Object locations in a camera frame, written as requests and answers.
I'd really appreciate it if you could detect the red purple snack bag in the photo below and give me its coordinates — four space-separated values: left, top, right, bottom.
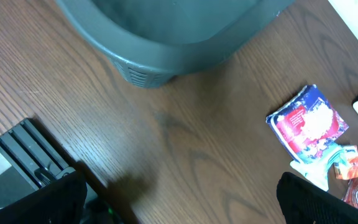
265 85 349 164

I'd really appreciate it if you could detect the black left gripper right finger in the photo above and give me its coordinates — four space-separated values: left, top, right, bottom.
276 172 358 224

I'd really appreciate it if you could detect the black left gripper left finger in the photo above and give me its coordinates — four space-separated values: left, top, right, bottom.
0 172 87 224

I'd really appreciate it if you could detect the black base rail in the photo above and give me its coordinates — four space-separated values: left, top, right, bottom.
0 118 75 190

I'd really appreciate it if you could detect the teal white snack packet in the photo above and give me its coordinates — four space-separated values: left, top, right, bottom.
290 143 344 192

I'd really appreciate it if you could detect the small orange snack packet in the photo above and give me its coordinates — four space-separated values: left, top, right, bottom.
334 145 358 180

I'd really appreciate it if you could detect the grey plastic mesh basket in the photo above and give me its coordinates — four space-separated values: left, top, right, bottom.
57 0 292 88

